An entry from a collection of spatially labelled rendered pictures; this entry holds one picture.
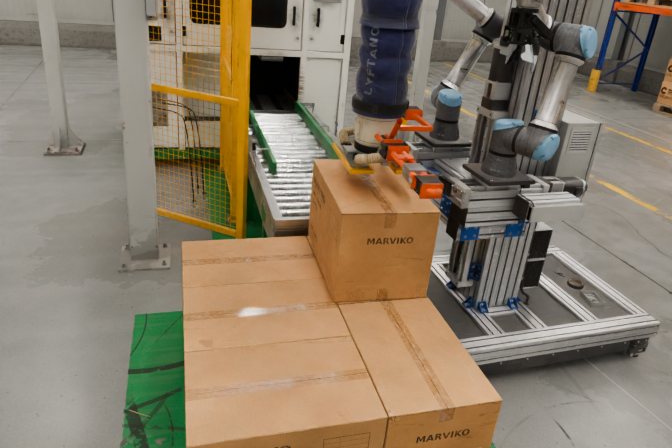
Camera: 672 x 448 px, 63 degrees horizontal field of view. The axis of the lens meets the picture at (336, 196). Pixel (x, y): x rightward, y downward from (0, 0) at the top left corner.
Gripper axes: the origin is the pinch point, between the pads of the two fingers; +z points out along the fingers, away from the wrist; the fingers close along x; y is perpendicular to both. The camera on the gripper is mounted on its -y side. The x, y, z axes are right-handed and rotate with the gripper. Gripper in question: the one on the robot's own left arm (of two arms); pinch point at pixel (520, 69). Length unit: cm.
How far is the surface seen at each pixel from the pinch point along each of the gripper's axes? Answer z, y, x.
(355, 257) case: 77, 48, -12
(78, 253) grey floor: 152, 169, -169
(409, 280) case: 89, 24, -10
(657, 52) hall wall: 77, -808, -671
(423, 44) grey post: 40, -142, -350
